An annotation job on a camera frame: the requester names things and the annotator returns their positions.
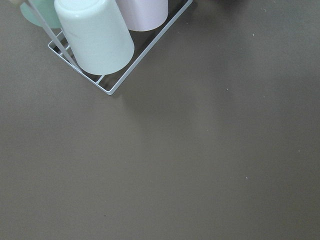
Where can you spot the pink cup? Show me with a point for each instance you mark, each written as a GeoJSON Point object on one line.
{"type": "Point", "coordinates": [143, 15]}

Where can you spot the white cup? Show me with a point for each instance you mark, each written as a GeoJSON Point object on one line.
{"type": "Point", "coordinates": [97, 34]}

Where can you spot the mint green cup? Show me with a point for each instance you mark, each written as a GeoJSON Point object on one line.
{"type": "Point", "coordinates": [46, 9]}

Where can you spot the white wire cup rack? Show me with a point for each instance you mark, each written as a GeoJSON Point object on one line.
{"type": "Point", "coordinates": [143, 42]}

